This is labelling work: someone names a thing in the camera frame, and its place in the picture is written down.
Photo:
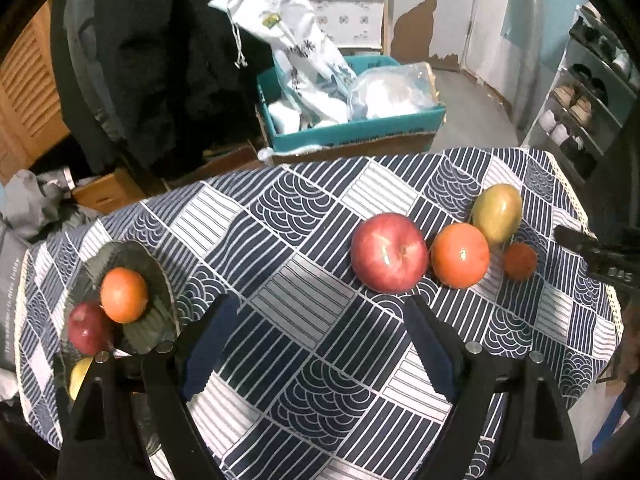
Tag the grey tote bag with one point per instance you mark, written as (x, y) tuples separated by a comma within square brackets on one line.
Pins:
[(12, 300)]

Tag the pile of grey clothes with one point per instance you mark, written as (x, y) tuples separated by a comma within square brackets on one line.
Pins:
[(35, 200)]

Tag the grey shoe rack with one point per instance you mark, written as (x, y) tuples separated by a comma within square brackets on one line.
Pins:
[(542, 110)]

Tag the bright red apple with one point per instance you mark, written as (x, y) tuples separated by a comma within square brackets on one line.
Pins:
[(389, 252)]

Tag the blue white patterned tablecloth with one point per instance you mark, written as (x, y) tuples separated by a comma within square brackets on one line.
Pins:
[(300, 260)]

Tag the clear plastic bag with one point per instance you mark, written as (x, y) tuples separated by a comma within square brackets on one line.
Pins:
[(390, 92)]

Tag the small tangerine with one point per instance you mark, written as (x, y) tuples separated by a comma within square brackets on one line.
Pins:
[(520, 261)]

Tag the wooden drawer box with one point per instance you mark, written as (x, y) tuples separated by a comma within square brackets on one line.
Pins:
[(110, 192)]

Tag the white patterned crate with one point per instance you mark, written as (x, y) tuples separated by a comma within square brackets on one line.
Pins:
[(350, 20)]

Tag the dark glass bowl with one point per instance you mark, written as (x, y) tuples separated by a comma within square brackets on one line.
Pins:
[(150, 275)]

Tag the grey metal pipe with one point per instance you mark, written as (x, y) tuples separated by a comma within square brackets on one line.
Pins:
[(522, 85)]

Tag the large orange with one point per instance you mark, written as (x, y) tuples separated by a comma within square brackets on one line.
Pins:
[(124, 295), (460, 255)]

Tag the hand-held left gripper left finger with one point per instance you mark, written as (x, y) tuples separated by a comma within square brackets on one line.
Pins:
[(207, 355)]

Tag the wooden shelf rack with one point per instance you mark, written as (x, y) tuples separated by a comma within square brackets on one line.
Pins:
[(385, 10)]

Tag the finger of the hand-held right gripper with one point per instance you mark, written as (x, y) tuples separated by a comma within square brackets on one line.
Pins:
[(605, 257)]

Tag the yellow pear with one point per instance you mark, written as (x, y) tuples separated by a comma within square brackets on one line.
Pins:
[(80, 377)]

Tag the black hooded coat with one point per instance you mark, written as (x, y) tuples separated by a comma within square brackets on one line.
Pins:
[(175, 60)]

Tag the grey jacket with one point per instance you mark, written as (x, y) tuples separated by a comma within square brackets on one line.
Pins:
[(95, 35)]

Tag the dark red apple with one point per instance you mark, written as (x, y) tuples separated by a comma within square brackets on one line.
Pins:
[(90, 328)]

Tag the wooden louvred wardrobe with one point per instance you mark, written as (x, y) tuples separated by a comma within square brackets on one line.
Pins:
[(30, 100)]

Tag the teal box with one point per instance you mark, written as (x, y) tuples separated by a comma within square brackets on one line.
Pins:
[(350, 135)]

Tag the green yellow mango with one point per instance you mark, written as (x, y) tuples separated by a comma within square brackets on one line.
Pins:
[(497, 212)]

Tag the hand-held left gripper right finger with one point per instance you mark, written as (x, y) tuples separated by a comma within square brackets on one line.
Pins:
[(432, 355)]

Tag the white rice bag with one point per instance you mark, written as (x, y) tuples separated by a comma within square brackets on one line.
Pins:
[(300, 50)]

